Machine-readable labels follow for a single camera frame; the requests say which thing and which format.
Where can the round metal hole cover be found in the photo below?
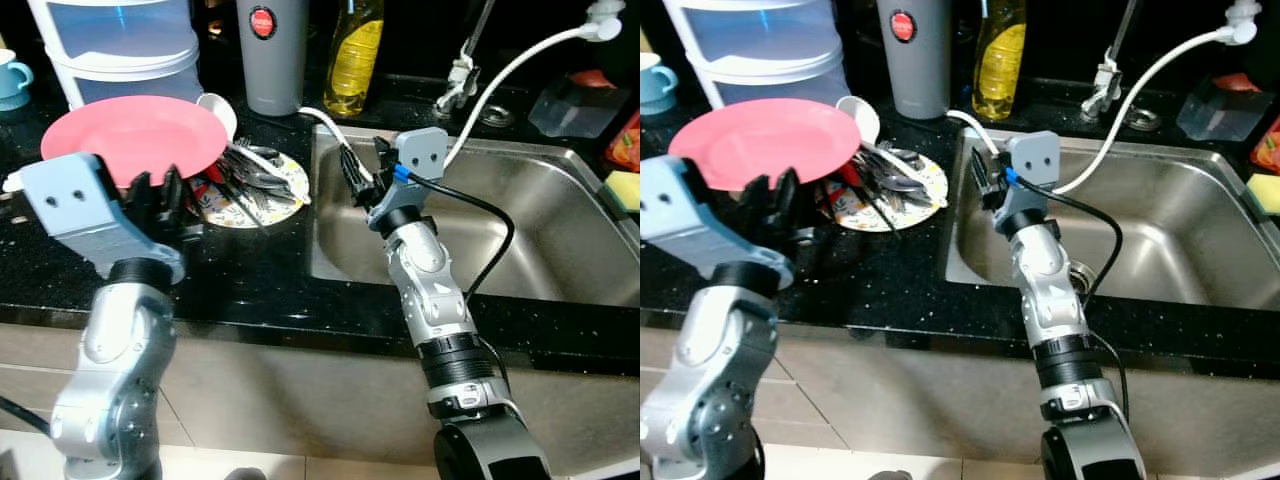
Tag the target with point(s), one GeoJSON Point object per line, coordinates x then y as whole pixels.
{"type": "Point", "coordinates": [496, 116]}
{"type": "Point", "coordinates": [1143, 118]}

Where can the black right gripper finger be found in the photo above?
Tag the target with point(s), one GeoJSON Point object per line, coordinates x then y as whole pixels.
{"type": "Point", "coordinates": [357, 175]}
{"type": "Point", "coordinates": [1005, 158]}
{"type": "Point", "coordinates": [385, 153]}
{"type": "Point", "coordinates": [987, 180]}

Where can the yellow oil bottle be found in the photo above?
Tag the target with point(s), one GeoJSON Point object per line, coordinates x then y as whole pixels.
{"type": "Point", "coordinates": [998, 70]}
{"type": "Point", "coordinates": [352, 70]}

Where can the black chopstick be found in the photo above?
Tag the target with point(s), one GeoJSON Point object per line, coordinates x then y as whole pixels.
{"type": "Point", "coordinates": [881, 208]}
{"type": "Point", "coordinates": [248, 204]}

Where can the metal faucet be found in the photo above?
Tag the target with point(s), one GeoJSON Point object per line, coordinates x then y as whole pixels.
{"type": "Point", "coordinates": [460, 80]}
{"type": "Point", "coordinates": [1103, 85]}

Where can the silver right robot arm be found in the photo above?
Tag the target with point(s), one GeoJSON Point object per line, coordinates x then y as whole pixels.
{"type": "Point", "coordinates": [430, 290]}
{"type": "Point", "coordinates": [1045, 300]}

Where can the white plastic drawer container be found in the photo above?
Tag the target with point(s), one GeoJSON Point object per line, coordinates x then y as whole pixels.
{"type": "Point", "coordinates": [760, 50]}
{"type": "Point", "coordinates": [120, 50]}

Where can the pink round plate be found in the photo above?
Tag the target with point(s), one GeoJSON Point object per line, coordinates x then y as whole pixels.
{"type": "Point", "coordinates": [130, 130]}
{"type": "Point", "coordinates": [760, 135]}

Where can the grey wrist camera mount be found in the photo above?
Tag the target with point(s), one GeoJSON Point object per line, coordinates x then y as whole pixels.
{"type": "Point", "coordinates": [425, 148]}
{"type": "Point", "coordinates": [70, 205]}
{"type": "Point", "coordinates": [1035, 152]}
{"type": "Point", "coordinates": [690, 225]}

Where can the red plastic utensil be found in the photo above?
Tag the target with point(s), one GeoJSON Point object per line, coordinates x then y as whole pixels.
{"type": "Point", "coordinates": [208, 187]}
{"type": "Point", "coordinates": [848, 185]}

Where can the red peach print package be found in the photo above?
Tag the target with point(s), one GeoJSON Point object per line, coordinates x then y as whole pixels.
{"type": "Point", "coordinates": [1270, 150]}
{"type": "Point", "coordinates": [628, 145]}

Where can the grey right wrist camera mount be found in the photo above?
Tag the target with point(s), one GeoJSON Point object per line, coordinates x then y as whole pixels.
{"type": "Point", "coordinates": [1035, 152]}
{"type": "Point", "coordinates": [425, 148]}

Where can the clear plastic container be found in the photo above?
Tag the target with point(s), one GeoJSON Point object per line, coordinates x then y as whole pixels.
{"type": "Point", "coordinates": [570, 112]}
{"type": "Point", "coordinates": [1215, 115]}

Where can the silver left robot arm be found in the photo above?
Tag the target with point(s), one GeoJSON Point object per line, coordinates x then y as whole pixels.
{"type": "Point", "coordinates": [715, 350]}
{"type": "Point", "coordinates": [120, 340]}

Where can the grey tumbler with red logo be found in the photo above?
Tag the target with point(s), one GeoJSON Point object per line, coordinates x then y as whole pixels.
{"type": "Point", "coordinates": [275, 70]}
{"type": "Point", "coordinates": [915, 75]}

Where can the metal sink drain strainer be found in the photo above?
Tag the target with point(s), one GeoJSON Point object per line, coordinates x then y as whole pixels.
{"type": "Point", "coordinates": [1080, 276]}

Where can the stainless steel sink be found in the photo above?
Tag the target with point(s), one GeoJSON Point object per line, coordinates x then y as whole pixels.
{"type": "Point", "coordinates": [1180, 240]}
{"type": "Point", "coordinates": [560, 230]}

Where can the white plastic ladle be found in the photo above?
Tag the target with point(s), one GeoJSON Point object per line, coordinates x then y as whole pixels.
{"type": "Point", "coordinates": [858, 115]}
{"type": "Point", "coordinates": [215, 112]}

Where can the light blue mug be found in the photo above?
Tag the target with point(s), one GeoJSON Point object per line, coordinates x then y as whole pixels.
{"type": "Point", "coordinates": [655, 90]}
{"type": "Point", "coordinates": [12, 85]}

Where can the floral patterned plate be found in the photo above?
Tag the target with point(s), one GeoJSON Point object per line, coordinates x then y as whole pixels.
{"type": "Point", "coordinates": [296, 182]}
{"type": "Point", "coordinates": [935, 188]}

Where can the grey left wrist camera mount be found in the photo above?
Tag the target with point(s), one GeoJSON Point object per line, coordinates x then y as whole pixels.
{"type": "Point", "coordinates": [70, 205]}
{"type": "Point", "coordinates": [690, 225]}

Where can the yellow sponge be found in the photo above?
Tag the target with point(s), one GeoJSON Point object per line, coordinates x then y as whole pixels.
{"type": "Point", "coordinates": [625, 190]}
{"type": "Point", "coordinates": [1267, 195]}

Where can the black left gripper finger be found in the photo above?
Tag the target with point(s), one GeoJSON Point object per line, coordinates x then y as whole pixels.
{"type": "Point", "coordinates": [760, 195]}
{"type": "Point", "coordinates": [790, 190]}
{"type": "Point", "coordinates": [137, 192]}
{"type": "Point", "coordinates": [173, 190]}

